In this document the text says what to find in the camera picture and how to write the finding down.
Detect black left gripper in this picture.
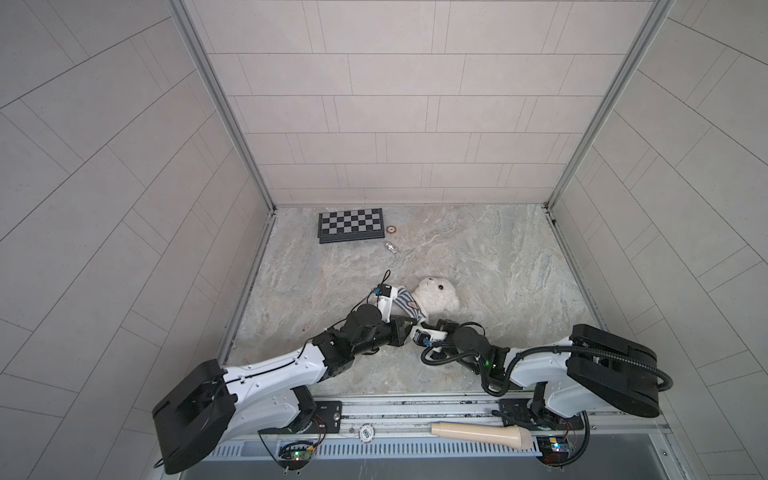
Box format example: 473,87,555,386
347,317,419,359

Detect white fluffy teddy bear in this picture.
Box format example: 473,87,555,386
410,277,460,322

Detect blue white striped shirt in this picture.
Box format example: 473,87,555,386
393,286,428,322

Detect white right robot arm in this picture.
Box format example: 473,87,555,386
413,319,673,429

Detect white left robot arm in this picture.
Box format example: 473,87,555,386
152,304,417,475

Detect folded black chess board box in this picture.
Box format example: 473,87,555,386
317,208,386,244

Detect left green circuit board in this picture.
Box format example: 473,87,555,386
278,440,318,471

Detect green circuit board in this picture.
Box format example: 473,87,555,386
535,436,572,465
278,440,318,471

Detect right green circuit board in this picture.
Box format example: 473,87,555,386
535,436,572,465

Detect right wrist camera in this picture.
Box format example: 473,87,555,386
412,327,448,347

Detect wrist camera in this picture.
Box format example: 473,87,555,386
412,327,448,347
374,283,398,323

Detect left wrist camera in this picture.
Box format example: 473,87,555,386
374,283,398,323

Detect black corrugated cable conduit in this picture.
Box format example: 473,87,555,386
419,320,674,398

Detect beige wooden handle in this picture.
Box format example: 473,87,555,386
430,422,534,451

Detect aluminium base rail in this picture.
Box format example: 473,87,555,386
179,391,661,445

